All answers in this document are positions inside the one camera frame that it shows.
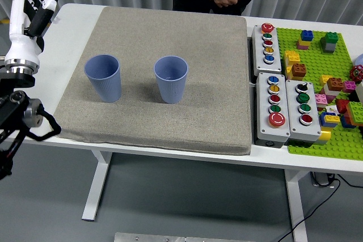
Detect green studded baseplate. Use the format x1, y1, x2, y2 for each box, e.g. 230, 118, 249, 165
275, 27, 363, 160

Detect grey power box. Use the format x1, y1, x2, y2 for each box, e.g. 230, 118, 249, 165
310, 171, 337, 188

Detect black floor cable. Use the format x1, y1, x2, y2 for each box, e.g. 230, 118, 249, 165
273, 178, 341, 242
337, 173, 363, 189

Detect red valve handwheel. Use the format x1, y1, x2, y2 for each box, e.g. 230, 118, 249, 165
349, 65, 363, 83

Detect red toy brick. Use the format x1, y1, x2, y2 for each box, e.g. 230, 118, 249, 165
335, 98, 352, 114

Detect yellow toy cylinder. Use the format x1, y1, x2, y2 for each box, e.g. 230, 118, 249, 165
317, 129, 332, 145

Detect grey five-button box, black base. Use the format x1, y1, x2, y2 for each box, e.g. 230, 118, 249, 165
256, 71, 292, 148

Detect blue ribbed plastic cup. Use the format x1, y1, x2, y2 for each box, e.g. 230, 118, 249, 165
153, 55, 189, 104
84, 54, 122, 103

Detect brown toy brick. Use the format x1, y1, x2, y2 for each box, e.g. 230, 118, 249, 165
291, 62, 307, 78
326, 77, 344, 92

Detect large green toy brick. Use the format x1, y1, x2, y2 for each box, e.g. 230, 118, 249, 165
345, 101, 363, 126

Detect grey-brown fabric mat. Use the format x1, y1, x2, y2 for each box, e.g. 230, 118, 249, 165
53, 6, 253, 156

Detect magenta toy brick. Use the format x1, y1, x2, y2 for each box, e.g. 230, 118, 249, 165
342, 80, 357, 94

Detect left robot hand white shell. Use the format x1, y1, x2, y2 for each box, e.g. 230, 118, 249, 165
5, 0, 63, 66

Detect grey box with selector switch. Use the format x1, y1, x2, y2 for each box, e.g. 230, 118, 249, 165
285, 79, 322, 148

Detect blue toy brick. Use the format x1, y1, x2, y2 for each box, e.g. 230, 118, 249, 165
339, 115, 356, 129
300, 29, 315, 41
319, 111, 339, 128

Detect white block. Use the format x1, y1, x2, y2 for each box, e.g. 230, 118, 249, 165
354, 81, 363, 104

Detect grey five-button box, mushroom button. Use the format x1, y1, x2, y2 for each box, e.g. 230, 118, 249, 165
251, 23, 282, 75

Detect white table leg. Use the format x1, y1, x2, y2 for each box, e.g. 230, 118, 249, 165
284, 169, 314, 242
81, 151, 113, 222

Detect white toy brick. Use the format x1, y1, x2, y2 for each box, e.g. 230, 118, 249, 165
324, 85, 343, 97

